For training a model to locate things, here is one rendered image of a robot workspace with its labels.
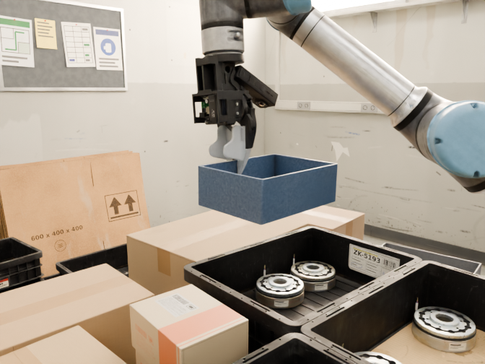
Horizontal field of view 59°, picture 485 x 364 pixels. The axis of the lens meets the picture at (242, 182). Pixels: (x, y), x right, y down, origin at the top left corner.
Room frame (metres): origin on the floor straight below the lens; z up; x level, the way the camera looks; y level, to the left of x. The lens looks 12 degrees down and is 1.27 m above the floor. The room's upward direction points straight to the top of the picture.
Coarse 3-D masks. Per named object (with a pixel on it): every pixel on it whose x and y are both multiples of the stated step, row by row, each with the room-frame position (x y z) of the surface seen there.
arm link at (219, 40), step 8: (208, 32) 0.76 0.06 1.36; (216, 32) 0.75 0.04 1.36; (224, 32) 0.75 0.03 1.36; (232, 32) 0.76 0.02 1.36; (240, 32) 0.77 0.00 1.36; (208, 40) 0.76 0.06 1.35; (216, 40) 0.75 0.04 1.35; (224, 40) 0.75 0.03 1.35; (232, 40) 0.76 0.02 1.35; (240, 40) 0.77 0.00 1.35; (208, 48) 0.76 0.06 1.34; (216, 48) 0.75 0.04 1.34; (224, 48) 0.75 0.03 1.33; (232, 48) 0.75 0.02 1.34; (240, 48) 0.77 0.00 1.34
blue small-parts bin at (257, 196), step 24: (216, 168) 0.74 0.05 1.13; (264, 168) 0.83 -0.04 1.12; (288, 168) 0.83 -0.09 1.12; (312, 168) 0.70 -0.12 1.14; (336, 168) 0.75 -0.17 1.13; (216, 192) 0.69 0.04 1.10; (240, 192) 0.65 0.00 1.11; (264, 192) 0.62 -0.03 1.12; (288, 192) 0.66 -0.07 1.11; (312, 192) 0.70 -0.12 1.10; (240, 216) 0.65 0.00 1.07; (264, 216) 0.62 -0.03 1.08; (288, 216) 0.66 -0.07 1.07
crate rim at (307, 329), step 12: (420, 264) 0.80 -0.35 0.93; (432, 264) 0.80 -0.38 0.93; (444, 264) 0.80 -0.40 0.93; (396, 276) 0.74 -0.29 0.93; (408, 276) 0.75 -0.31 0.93; (468, 276) 0.75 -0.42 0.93; (480, 276) 0.74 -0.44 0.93; (372, 288) 0.69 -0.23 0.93; (384, 288) 0.69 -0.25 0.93; (360, 300) 0.65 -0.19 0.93; (336, 312) 0.61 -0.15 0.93; (312, 324) 0.57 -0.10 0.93; (324, 324) 0.58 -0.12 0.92; (312, 336) 0.54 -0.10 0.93; (336, 348) 0.51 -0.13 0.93; (360, 360) 0.49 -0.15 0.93
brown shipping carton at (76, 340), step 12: (60, 336) 0.66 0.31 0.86; (72, 336) 0.66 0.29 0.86; (84, 336) 0.66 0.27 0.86; (24, 348) 0.62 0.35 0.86; (36, 348) 0.62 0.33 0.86; (48, 348) 0.62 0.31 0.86; (60, 348) 0.62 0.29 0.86; (72, 348) 0.62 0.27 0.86; (84, 348) 0.62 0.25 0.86; (96, 348) 0.62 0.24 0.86; (0, 360) 0.59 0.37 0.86; (12, 360) 0.59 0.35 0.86; (24, 360) 0.59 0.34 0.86; (36, 360) 0.59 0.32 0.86; (48, 360) 0.59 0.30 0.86; (60, 360) 0.59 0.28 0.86; (72, 360) 0.59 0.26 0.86; (84, 360) 0.59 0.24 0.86; (96, 360) 0.59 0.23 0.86; (108, 360) 0.59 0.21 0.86; (120, 360) 0.59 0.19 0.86
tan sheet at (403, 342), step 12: (408, 324) 0.74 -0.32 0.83; (396, 336) 0.71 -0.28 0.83; (408, 336) 0.71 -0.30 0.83; (480, 336) 0.71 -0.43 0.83; (384, 348) 0.67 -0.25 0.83; (396, 348) 0.67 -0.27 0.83; (408, 348) 0.67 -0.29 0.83; (420, 348) 0.67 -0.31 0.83; (432, 348) 0.67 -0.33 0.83; (480, 348) 0.67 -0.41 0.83; (408, 360) 0.63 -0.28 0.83; (420, 360) 0.63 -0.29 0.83; (432, 360) 0.63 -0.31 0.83; (444, 360) 0.63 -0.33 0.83; (456, 360) 0.63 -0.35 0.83; (468, 360) 0.63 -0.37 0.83; (480, 360) 0.63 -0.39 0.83
